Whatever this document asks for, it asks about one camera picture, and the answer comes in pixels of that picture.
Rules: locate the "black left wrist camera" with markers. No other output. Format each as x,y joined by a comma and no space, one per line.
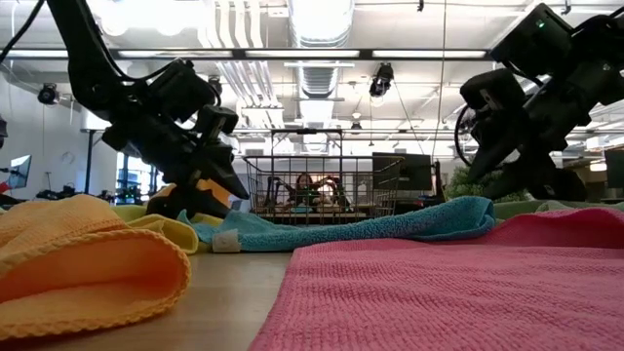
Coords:
217,122

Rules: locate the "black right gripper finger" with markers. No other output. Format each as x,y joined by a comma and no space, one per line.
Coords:
556,183
492,148

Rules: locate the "red flat strip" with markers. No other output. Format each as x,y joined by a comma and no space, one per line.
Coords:
4,187

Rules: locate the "teal microfiber towel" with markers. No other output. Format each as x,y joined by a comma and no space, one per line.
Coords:
341,229

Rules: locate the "lit tilted monitor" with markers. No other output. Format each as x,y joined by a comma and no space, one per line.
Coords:
19,173

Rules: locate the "pink microfiber towel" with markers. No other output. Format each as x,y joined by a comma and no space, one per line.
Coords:
439,302

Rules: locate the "black computer monitor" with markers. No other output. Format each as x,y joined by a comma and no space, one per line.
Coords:
404,170

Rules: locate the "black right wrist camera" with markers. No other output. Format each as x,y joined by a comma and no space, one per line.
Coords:
492,90

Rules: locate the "black hanging camera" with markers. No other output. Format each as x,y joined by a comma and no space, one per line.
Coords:
48,93
219,85
381,80

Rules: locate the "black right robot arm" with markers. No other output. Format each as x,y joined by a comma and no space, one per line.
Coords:
536,39

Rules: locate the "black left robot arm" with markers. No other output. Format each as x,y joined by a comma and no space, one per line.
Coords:
83,58

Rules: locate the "green plant in white pot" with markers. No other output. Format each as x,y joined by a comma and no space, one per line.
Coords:
460,187

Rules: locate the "dark computer monitor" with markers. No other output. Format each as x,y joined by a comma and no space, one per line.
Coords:
615,168

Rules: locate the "black metal frame stand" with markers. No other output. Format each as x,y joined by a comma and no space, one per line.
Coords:
307,131

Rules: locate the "orange microfiber towel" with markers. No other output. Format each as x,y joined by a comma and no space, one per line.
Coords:
73,273
214,195

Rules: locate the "green microfiber towel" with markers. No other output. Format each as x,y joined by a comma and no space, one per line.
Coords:
517,208

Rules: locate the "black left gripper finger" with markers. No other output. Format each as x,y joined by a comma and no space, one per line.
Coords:
219,168
180,202

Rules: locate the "person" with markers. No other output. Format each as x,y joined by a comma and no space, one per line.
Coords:
306,187

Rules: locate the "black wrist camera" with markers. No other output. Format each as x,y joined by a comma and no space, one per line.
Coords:
217,122
492,90

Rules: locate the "black frame stand with box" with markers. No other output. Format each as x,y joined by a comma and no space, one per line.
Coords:
89,166

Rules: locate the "yellow microfiber towel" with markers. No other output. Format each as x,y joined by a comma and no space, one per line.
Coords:
161,226

